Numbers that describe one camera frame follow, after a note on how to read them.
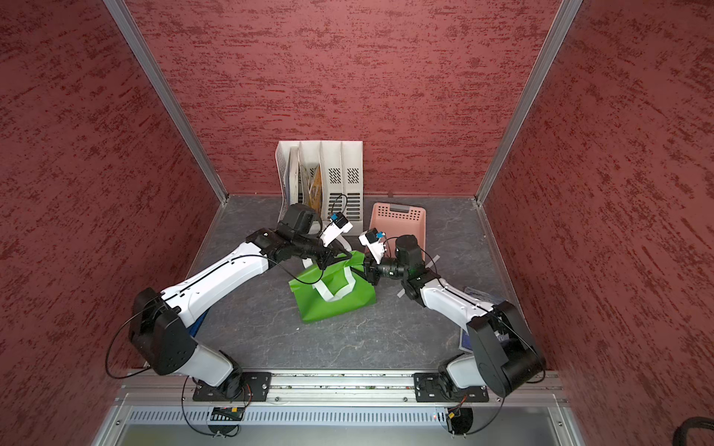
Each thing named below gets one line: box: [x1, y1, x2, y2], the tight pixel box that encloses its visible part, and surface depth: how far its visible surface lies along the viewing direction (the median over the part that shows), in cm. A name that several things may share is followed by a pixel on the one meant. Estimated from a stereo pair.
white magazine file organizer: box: [275, 140, 364, 237], surface depth 108 cm
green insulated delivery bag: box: [289, 250, 378, 324], surface depth 78 cm
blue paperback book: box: [459, 327, 474, 354], surface depth 81 cm
